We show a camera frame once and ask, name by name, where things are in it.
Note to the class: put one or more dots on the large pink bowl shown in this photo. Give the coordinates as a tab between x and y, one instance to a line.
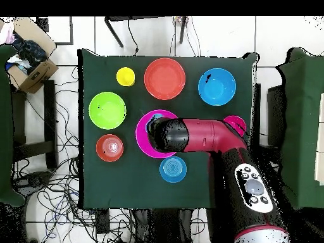
141	141

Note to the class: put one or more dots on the large blue bowl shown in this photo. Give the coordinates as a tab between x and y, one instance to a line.
217	86

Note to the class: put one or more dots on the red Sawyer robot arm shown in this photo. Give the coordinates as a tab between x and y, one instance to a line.
207	136

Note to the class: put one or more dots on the small blue bowl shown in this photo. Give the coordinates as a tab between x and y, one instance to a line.
173	169

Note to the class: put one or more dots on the small orange bowl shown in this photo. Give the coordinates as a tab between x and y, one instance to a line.
109	148

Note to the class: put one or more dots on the large orange bowl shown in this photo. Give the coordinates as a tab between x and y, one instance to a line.
164	78

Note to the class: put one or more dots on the green bowl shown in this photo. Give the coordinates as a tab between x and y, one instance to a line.
107	110

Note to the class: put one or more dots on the dark green tablecloth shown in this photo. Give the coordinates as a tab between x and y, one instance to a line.
114	182

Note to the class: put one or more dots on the yellow cup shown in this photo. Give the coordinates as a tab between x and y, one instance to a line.
125	76

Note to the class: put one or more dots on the small crimson bowl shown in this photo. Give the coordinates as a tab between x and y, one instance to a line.
234	121

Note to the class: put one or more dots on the black power strip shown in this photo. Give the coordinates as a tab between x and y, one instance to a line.
102	222

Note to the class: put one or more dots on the black bench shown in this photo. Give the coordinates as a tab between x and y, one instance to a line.
50	121

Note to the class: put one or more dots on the black box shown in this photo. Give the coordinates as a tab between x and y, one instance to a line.
276	114

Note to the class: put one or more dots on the cardboard box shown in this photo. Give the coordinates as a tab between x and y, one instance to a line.
38	76

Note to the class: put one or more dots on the green cloth covered table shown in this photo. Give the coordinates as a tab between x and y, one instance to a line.
5	126
301	126

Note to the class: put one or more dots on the dark clothes bundle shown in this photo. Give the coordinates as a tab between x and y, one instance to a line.
30	53

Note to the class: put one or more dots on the beige board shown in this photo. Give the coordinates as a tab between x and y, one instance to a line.
320	139

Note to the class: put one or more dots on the black metal table frame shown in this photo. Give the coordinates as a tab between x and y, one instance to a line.
114	31

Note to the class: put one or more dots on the black pedestal leg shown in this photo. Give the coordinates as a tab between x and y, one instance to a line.
33	181

